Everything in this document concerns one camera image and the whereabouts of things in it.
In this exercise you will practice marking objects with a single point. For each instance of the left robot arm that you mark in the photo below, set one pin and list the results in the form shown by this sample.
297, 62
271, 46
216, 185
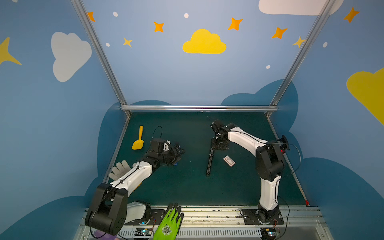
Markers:
110, 209

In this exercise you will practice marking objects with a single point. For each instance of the yellow toy shovel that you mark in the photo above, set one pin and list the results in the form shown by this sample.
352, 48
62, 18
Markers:
139, 143

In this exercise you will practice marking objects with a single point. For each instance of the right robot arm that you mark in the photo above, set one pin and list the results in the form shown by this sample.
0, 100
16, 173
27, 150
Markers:
270, 164

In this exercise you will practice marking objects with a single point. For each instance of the aluminium frame back bar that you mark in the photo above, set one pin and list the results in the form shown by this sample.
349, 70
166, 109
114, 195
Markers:
176, 108

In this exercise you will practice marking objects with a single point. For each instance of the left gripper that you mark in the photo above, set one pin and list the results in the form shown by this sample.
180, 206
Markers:
173, 154

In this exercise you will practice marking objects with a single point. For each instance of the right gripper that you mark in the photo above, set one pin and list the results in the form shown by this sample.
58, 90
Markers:
219, 142

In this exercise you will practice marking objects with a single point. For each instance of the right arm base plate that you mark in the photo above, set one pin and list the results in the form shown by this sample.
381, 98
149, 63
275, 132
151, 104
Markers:
262, 217

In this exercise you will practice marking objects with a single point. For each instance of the green black work glove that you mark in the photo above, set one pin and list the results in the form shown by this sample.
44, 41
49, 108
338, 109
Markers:
170, 225

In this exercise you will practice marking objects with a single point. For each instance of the white cotton glove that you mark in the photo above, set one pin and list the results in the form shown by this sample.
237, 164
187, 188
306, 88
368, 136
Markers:
123, 171

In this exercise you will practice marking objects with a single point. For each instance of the red black clamp tool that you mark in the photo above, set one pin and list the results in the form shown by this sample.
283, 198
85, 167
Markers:
285, 146

